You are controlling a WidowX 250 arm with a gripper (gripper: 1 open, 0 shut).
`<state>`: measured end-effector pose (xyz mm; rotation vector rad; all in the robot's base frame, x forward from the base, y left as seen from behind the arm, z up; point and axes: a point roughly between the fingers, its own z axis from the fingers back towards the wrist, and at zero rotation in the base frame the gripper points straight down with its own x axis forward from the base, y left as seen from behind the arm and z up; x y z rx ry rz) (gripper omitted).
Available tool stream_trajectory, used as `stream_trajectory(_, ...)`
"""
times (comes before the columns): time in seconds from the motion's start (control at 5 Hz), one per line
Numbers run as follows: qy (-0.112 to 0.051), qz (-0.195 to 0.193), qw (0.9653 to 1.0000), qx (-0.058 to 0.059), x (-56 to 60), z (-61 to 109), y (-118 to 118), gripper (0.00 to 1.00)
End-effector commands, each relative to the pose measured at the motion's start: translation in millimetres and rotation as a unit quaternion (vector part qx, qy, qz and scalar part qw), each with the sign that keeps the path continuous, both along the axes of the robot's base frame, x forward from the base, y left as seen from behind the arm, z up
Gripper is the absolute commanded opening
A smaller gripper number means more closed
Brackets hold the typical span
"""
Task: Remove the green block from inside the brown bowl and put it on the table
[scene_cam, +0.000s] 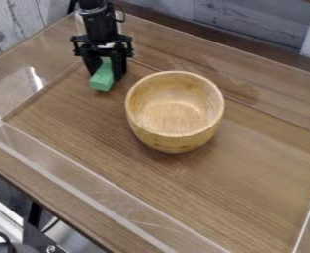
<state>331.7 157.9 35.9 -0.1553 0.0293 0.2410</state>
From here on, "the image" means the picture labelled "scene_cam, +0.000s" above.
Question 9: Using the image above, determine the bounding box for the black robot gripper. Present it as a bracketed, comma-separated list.
[71, 7, 133, 81]

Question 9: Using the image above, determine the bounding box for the green rectangular block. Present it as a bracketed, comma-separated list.
[89, 58, 115, 92]

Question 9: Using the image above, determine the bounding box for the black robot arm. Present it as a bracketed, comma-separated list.
[69, 0, 135, 82]

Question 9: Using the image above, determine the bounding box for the light wooden bowl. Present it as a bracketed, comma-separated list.
[125, 71, 226, 154]

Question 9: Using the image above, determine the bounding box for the black table leg bracket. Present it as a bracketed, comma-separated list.
[23, 202, 67, 253]

